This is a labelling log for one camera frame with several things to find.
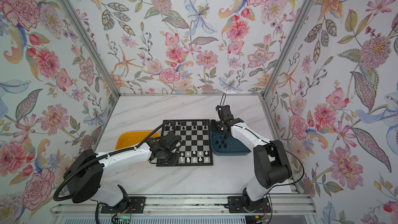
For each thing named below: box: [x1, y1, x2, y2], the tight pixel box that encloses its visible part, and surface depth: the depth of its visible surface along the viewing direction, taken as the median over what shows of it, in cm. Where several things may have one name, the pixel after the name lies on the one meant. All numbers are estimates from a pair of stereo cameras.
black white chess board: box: [155, 119, 213, 167], surface depth 95 cm
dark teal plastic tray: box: [210, 131, 252, 157], surface depth 95 cm
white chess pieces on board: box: [179, 150, 209, 163], surface depth 87 cm
